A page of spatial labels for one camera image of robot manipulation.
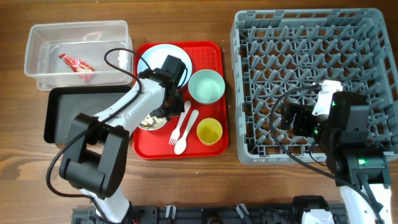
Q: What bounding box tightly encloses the food scraps and rice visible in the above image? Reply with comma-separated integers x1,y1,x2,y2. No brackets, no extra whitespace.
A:
139,114,167,129

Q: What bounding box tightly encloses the light blue small bowl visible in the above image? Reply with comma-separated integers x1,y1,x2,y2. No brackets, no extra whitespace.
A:
136,112,170,131

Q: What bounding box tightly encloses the white plastic fork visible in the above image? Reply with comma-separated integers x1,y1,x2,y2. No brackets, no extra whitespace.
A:
169,101,191,145

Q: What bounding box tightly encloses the mint green bowl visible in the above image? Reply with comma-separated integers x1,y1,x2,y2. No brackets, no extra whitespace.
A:
188,69,225,105

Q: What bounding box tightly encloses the white plastic spoon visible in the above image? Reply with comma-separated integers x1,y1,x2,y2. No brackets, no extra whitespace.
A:
174,110,199,155

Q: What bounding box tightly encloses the yellow plastic cup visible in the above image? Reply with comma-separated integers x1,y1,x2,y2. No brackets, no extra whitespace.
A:
197,118,223,146

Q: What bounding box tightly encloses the light blue plate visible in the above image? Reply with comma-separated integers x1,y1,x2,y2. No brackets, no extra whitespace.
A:
137,44,193,89

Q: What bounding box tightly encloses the white napkin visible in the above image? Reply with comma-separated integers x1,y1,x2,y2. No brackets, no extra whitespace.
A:
118,50,129,70

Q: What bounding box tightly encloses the red snack wrapper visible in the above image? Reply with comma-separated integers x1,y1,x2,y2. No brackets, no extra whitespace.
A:
58,54,95,83

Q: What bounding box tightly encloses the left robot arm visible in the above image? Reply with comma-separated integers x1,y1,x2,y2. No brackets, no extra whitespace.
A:
59,55,187,223

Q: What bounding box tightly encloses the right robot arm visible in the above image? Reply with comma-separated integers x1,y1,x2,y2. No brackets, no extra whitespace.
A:
281,91,392,223

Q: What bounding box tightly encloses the grey dishwasher rack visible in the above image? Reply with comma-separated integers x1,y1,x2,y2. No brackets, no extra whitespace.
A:
230,8,397,165

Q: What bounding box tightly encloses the red serving tray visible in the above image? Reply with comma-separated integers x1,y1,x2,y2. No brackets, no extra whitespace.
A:
132,41,229,159

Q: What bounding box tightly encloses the clear plastic bin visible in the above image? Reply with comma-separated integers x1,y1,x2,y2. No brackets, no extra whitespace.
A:
24,21,133,91

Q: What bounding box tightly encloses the black plastic tray bin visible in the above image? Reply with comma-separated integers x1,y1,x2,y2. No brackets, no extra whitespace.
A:
44,85,131,144

